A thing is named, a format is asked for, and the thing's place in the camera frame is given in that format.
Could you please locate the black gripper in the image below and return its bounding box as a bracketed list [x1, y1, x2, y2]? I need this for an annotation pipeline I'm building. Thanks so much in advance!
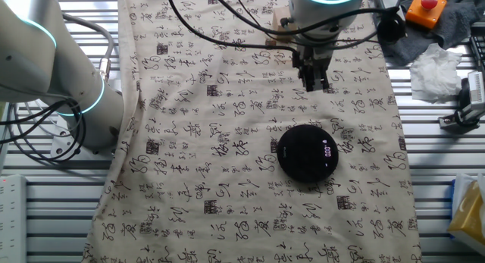
[291, 42, 335, 92]

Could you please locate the pale wooden block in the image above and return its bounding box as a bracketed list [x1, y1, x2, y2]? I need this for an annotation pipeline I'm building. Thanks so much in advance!
[271, 7, 296, 42]

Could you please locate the black round digital scale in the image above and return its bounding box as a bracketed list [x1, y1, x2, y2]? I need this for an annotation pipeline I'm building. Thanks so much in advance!
[277, 124, 340, 183]

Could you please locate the crumpled white tissue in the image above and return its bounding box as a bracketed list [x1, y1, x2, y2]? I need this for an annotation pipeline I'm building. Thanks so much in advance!
[409, 42, 464, 104]

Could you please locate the orange emergency stop box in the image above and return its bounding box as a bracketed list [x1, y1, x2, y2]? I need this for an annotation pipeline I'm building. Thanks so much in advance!
[405, 0, 448, 30]

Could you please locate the beige calligraphy print cloth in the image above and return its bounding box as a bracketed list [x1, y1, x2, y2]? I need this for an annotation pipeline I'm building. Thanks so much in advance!
[81, 0, 422, 263]

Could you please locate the grey towel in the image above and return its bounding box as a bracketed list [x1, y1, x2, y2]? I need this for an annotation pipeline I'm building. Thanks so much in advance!
[373, 0, 485, 67]

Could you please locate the black keyboard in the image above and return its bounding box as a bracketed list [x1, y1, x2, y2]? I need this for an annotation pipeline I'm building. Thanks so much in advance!
[469, 22, 485, 73]

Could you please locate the yellow tissue pack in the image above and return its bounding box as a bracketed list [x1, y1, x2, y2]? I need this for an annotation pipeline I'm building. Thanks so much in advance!
[446, 173, 485, 256]

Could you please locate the white power strip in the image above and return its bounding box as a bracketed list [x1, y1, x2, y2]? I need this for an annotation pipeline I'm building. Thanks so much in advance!
[0, 174, 27, 263]

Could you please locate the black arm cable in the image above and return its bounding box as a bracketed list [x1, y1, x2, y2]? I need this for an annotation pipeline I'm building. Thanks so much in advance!
[165, 0, 399, 54]

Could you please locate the small camera on stand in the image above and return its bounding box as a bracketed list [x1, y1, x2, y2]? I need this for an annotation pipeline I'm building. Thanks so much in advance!
[438, 70, 485, 135]

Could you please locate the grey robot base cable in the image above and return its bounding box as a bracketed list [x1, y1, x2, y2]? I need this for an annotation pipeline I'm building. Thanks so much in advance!
[62, 12, 115, 82]

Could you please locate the black cable bundle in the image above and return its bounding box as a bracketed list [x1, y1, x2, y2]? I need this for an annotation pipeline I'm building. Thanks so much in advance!
[0, 98, 87, 164]

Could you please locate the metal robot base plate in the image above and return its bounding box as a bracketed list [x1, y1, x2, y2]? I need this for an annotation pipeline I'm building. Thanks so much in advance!
[50, 114, 114, 158]

